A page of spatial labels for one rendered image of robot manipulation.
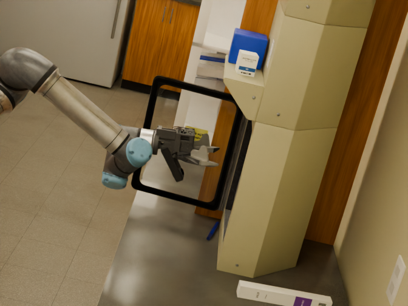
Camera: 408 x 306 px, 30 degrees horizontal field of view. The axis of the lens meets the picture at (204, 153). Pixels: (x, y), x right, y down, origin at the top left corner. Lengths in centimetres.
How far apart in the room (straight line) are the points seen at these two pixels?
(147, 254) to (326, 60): 76
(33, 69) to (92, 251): 227
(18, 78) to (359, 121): 109
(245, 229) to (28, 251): 210
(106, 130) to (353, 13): 74
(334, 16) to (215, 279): 81
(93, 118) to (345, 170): 91
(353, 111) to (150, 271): 84
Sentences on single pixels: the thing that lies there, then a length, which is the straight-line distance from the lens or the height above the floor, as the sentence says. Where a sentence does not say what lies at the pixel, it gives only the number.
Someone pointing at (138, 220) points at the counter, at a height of 94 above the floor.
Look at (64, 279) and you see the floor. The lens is 393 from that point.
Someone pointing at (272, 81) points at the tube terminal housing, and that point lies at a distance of 207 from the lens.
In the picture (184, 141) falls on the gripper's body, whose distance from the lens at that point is 224.
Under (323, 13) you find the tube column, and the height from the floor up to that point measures 174.
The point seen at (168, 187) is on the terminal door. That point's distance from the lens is 253.
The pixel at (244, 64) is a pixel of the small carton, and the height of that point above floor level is 154.
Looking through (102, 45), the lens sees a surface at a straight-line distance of 713.
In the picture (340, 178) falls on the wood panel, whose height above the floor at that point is 118.
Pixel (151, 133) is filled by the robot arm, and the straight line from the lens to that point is 226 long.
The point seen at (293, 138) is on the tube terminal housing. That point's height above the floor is 139.
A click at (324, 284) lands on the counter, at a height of 94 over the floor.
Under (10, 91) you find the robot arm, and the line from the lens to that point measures 217.
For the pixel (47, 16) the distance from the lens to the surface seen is 720.
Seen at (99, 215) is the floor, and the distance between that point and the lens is 464.
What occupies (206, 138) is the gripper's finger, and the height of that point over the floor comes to 126.
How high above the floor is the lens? 198
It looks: 19 degrees down
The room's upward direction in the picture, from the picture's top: 14 degrees clockwise
